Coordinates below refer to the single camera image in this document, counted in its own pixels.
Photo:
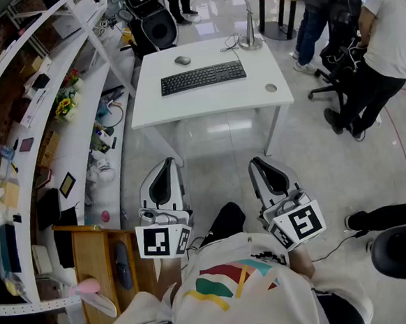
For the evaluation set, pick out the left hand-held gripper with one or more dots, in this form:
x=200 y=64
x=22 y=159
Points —
x=156 y=240

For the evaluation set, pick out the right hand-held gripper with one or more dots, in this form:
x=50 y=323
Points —
x=304 y=223

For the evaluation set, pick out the grey computer mouse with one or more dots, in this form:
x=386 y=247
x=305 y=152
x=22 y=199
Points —
x=182 y=60

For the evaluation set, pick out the person's left forearm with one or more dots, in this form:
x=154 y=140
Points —
x=168 y=276

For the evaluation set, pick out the person's right forearm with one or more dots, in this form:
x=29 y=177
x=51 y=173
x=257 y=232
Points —
x=302 y=262

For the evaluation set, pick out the person's black trouser leg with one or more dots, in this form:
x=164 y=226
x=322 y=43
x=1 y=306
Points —
x=228 y=218

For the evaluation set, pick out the small pink round object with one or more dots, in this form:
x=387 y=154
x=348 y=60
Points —
x=105 y=215

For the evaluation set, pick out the grey slipper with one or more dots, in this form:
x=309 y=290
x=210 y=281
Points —
x=123 y=265

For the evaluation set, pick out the black framed gold picture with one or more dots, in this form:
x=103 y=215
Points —
x=67 y=185

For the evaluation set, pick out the white desk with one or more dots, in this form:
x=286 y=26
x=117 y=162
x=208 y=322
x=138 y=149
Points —
x=205 y=105

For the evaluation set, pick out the wooden rack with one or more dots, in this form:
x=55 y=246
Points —
x=92 y=264

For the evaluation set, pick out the black bag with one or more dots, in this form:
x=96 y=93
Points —
x=49 y=208

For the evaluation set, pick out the open wooden box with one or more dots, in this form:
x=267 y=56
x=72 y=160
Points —
x=49 y=149

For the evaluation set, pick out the black computer keyboard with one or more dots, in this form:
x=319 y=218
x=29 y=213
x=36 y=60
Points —
x=203 y=77

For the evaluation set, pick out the pink handheld fan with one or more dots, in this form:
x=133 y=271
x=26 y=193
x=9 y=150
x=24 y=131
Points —
x=85 y=287

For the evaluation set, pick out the sunflower bouquet in pot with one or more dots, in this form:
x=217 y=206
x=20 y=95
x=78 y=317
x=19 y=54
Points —
x=65 y=105

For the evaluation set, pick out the person's white printed t-shirt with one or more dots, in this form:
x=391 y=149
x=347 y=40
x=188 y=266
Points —
x=236 y=312

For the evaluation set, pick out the teal flowers in pot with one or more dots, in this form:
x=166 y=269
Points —
x=65 y=94

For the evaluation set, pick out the silver metal desk lamp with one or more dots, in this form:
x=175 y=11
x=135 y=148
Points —
x=249 y=43

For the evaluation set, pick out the red flowers in white pot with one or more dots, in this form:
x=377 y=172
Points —
x=74 y=80

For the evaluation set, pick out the white curved shelf unit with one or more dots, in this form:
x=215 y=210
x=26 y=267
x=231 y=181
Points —
x=76 y=63

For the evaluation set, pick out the black open hard-shell backpack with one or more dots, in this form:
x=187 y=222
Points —
x=154 y=29

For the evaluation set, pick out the small black box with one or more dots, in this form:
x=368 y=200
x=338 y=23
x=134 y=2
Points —
x=41 y=81

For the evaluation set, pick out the black mesh office chair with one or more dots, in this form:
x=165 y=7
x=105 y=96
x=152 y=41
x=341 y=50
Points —
x=343 y=10

